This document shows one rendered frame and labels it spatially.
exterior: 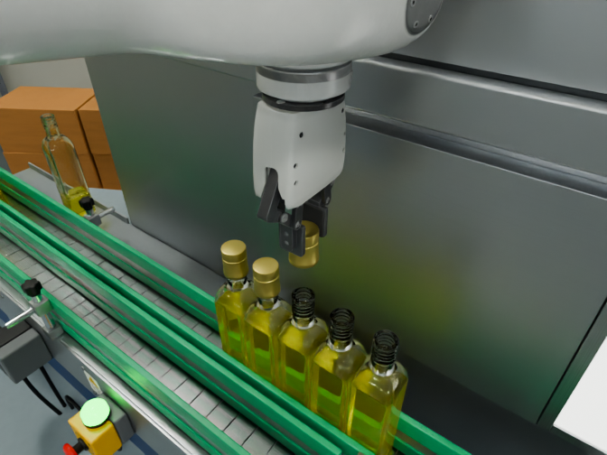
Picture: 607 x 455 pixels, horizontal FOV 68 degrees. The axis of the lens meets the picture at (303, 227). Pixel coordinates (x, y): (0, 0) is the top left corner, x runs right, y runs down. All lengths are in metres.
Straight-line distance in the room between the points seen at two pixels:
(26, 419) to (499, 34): 1.19
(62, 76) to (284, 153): 4.13
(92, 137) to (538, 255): 2.73
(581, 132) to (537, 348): 0.27
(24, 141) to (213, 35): 2.99
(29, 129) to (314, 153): 2.83
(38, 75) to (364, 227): 4.17
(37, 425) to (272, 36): 1.11
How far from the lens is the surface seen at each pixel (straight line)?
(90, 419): 0.88
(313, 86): 0.38
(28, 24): 0.26
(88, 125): 2.98
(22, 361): 1.08
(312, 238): 0.49
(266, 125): 0.40
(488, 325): 0.62
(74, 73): 4.41
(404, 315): 0.67
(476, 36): 0.50
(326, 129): 0.43
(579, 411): 0.68
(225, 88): 0.73
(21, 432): 1.27
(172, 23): 0.28
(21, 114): 3.16
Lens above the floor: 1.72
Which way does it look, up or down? 37 degrees down
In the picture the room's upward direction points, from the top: straight up
